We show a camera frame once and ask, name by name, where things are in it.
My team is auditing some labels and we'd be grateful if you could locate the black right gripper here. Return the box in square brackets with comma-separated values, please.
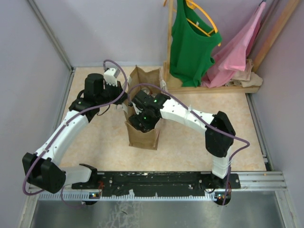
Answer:
[129, 108, 161, 138]

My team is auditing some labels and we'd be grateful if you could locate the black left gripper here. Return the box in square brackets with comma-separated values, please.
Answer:
[96, 79, 128, 105]

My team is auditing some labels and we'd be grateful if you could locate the tan canvas tote bag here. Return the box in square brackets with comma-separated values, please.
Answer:
[122, 66, 168, 150]

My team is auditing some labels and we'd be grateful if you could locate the red coke can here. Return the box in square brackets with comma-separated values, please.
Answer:
[141, 87, 152, 95]

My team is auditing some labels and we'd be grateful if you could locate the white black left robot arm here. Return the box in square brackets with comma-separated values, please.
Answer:
[22, 70, 127, 193]

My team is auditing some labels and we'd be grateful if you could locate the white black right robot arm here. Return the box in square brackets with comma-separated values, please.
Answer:
[129, 91, 236, 188]

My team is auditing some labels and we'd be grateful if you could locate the wooden clothes rack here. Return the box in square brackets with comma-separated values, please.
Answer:
[163, 0, 302, 94]

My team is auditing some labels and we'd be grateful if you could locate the green tank top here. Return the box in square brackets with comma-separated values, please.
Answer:
[170, 0, 222, 87]

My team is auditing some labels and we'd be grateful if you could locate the pink shirt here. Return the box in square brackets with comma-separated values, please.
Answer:
[202, 1, 266, 88]

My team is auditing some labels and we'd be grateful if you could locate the beige cloth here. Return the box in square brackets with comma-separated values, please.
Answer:
[225, 59, 263, 87]

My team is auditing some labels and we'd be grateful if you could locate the yellow clothes hanger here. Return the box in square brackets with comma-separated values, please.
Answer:
[163, 0, 222, 47]

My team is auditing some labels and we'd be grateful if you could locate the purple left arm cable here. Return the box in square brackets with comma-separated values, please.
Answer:
[22, 59, 129, 209]

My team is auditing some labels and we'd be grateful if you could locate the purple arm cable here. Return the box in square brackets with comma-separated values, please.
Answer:
[127, 83, 250, 207]
[22, 59, 129, 209]

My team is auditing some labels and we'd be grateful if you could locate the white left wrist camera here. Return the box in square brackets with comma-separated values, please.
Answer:
[104, 67, 120, 87]

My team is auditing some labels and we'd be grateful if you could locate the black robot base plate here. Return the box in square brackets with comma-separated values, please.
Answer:
[72, 171, 240, 197]

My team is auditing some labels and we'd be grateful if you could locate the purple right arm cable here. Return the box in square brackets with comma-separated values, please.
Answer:
[127, 83, 250, 207]

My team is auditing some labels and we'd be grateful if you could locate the aluminium frame rail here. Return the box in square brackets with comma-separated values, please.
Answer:
[37, 171, 287, 205]

